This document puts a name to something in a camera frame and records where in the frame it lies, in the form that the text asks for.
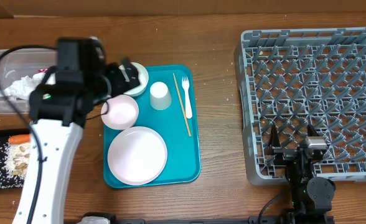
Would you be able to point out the white napkin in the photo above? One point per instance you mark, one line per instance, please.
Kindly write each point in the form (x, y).
(21, 88)

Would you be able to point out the white bowl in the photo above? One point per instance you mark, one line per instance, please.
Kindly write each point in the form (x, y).
(143, 78)

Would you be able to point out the pile of peanuts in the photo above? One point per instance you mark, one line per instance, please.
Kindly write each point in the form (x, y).
(20, 159)

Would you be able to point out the white plastic fork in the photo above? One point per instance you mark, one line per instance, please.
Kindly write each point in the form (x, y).
(188, 108)

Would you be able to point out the teal plastic serving tray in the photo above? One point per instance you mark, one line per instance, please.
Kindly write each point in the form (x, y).
(183, 160)

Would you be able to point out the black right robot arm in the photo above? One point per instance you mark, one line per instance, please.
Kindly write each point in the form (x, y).
(311, 196)

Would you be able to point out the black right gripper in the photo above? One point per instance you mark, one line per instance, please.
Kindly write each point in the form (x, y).
(286, 154)

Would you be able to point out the white paper cup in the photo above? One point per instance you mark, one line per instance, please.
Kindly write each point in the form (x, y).
(160, 97)

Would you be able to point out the pile of white rice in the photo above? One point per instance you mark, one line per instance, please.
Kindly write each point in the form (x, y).
(8, 162)

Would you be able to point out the clear plastic waste bin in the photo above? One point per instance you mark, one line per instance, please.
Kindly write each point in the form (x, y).
(22, 64)

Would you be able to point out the wooden chopstick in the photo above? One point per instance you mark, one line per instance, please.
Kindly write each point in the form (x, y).
(182, 106)

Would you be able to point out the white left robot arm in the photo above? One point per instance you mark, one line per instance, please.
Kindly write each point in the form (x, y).
(59, 113)

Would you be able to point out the grey plastic dish rack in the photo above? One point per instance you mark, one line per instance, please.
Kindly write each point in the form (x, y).
(292, 78)

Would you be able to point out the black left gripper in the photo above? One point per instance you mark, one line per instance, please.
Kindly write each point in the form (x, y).
(122, 84)

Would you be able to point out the pink bowl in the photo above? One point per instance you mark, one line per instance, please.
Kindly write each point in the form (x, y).
(120, 112)

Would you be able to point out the red snack wrapper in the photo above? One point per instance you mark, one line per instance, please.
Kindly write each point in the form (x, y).
(44, 70)

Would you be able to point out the orange carrot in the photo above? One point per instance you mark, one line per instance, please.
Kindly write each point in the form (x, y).
(19, 139)

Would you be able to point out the large pink plate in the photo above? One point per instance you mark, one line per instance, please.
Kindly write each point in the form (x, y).
(137, 156)

